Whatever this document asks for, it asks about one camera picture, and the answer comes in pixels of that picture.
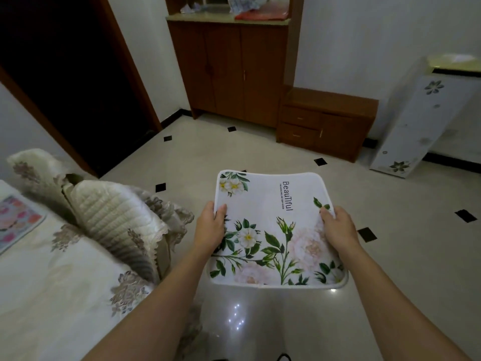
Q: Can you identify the person's left hand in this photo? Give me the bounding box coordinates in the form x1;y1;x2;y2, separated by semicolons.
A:
192;201;228;255

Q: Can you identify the person's right hand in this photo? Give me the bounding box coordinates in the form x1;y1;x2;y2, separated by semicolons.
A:
319;206;364;255

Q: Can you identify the white floral print mat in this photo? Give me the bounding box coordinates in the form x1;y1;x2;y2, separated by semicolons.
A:
208;169;349;289

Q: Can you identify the person's left forearm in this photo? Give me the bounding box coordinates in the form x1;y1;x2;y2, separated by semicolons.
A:
80;242;216;361

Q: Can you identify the person's right forearm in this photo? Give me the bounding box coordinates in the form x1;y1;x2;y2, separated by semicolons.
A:
332;242;475;361

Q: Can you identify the low brown wooden drawer unit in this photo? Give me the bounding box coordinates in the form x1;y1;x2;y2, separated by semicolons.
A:
276;85;379;163

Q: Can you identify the white floral storage cabinet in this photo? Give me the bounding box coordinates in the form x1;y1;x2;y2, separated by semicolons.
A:
369;53;481;179

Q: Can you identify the brown wooden cabinet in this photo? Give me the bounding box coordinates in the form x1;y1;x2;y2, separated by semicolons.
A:
165;0;304;128

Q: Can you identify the cream quilted floral bedspread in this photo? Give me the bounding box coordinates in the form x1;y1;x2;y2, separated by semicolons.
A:
0;148;195;361

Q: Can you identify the red cloth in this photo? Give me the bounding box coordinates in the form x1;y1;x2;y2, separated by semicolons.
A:
235;1;290;22

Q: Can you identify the dark wooden door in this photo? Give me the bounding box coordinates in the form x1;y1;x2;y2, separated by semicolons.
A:
0;0;163;178

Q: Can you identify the crumpled white plastic bag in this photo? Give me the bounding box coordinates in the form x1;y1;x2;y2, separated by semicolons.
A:
180;1;208;15

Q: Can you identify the pink floral mat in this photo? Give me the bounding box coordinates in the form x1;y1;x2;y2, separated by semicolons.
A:
0;195;47;256

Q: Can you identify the crumpled patterned plastic bag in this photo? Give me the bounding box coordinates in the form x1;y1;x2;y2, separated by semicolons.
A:
227;0;259;14

